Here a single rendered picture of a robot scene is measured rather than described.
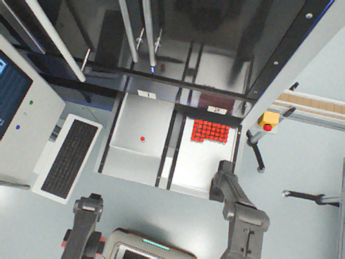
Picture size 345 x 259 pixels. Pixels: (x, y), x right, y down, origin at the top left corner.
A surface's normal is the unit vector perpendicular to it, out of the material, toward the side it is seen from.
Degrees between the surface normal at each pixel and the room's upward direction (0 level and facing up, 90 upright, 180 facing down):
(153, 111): 0
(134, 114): 0
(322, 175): 0
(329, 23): 90
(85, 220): 41
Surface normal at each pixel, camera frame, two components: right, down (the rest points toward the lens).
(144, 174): 0.00, -0.28
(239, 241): 0.11, -0.45
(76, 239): 0.26, -0.79
